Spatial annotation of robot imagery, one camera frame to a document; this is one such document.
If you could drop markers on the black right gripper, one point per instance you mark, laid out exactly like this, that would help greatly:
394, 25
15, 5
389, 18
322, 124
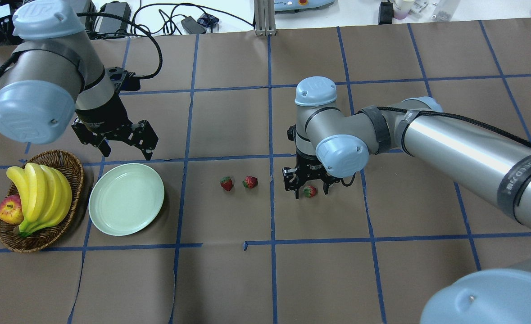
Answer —
306, 163

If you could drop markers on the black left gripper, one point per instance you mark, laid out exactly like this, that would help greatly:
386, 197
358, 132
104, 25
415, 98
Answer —
104, 114

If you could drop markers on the strawberry with green cap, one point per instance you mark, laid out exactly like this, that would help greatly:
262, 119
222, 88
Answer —
227, 183

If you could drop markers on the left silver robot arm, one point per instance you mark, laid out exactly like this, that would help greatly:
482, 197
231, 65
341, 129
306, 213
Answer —
55, 79

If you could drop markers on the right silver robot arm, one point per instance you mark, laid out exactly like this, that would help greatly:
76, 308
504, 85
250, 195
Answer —
492, 163

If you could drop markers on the light green plate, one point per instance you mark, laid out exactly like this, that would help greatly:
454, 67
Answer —
126, 199

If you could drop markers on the small red strawberry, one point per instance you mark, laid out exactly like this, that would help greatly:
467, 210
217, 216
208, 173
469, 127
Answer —
309, 191

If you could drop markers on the brown wicker basket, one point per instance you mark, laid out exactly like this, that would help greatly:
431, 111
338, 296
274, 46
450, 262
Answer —
70, 166

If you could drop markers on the strawberry lying sideways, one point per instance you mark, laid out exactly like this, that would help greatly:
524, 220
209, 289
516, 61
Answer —
250, 182

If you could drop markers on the yellow banana bunch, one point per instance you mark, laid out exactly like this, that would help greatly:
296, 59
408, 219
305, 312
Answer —
45, 193

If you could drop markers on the black power adapter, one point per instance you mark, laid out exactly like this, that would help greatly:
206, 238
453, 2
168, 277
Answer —
112, 26

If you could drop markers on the red yellow apple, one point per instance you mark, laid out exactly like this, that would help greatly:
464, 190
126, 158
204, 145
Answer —
11, 211

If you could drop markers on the black small adapter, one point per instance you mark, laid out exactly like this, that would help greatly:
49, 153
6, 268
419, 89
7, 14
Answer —
192, 27

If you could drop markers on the teach pendant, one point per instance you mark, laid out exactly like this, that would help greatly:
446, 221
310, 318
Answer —
285, 6

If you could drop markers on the black box on bench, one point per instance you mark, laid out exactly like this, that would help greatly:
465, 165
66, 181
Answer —
385, 13

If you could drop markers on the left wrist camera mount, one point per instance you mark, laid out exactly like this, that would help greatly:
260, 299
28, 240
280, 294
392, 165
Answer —
123, 80

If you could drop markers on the aluminium frame post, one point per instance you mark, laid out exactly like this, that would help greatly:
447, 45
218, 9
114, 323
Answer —
264, 24

